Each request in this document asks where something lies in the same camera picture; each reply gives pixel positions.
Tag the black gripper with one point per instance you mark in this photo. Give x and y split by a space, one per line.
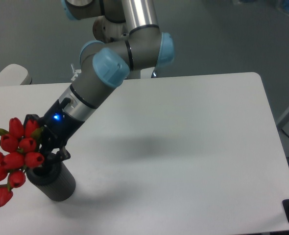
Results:
58 128

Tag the red tulip bouquet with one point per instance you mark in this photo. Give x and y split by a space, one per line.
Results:
20 152

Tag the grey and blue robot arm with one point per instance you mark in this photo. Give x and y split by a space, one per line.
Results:
104 66

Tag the dark grey ribbed vase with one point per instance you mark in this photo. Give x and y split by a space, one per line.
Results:
55 181

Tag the white chair armrest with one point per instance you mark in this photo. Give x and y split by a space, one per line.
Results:
15 75

